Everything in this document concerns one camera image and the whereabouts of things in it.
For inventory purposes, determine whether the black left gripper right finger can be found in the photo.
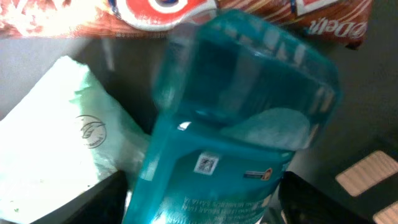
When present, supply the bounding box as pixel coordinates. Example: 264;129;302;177
278;171;370;224

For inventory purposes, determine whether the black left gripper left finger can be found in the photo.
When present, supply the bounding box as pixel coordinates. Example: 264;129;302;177
32;171;127;224

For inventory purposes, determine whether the mint green wipes pack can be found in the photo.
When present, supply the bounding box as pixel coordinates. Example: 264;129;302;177
1;56;150;223

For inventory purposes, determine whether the teal mouthwash bottle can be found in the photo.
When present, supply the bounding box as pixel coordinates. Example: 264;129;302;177
124;9;341;223

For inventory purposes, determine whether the red chocolate bar wrapper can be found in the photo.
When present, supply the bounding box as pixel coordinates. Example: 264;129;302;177
1;0;373;49

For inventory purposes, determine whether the grey plastic basket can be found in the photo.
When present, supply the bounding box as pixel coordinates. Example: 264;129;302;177
1;1;397;218

